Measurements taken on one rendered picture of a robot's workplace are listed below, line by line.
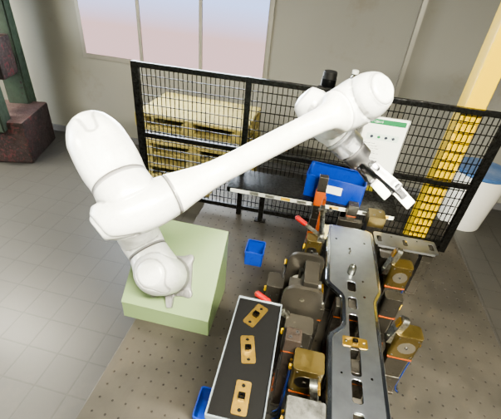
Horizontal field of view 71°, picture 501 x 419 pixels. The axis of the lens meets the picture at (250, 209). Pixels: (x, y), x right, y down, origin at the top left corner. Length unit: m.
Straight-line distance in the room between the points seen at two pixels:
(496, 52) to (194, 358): 1.83
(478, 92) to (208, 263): 1.47
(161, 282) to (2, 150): 3.57
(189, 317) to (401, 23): 3.19
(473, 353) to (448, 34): 2.84
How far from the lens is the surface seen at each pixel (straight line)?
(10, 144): 4.59
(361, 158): 1.04
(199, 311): 1.54
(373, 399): 1.24
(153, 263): 1.31
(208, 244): 1.54
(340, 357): 1.28
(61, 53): 4.94
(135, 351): 1.61
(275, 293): 1.32
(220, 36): 3.99
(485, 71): 2.01
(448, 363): 1.84
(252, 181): 1.97
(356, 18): 3.82
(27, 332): 2.74
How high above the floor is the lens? 2.02
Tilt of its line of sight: 35 degrees down
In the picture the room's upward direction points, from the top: 6 degrees clockwise
